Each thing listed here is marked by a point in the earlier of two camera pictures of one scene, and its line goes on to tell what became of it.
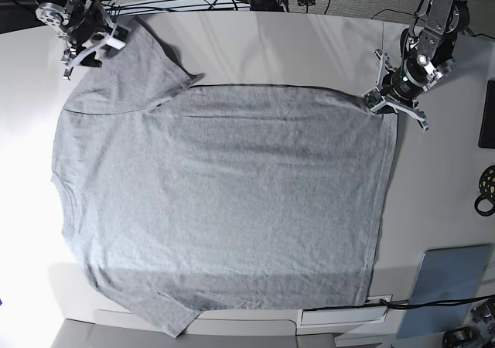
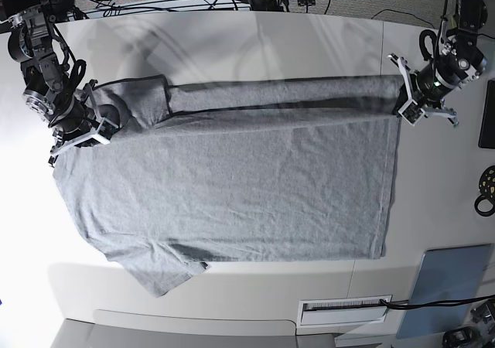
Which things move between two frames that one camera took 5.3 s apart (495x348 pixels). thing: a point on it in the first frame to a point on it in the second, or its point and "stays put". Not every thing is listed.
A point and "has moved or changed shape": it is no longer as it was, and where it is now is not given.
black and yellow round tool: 486,189 stays put
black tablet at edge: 486,138 stays put
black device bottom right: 462,337 stays put
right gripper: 401,86 to 427,91
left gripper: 88,35 to 82,121
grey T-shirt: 182,199 has moved or changed shape
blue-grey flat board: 447,274 stays put
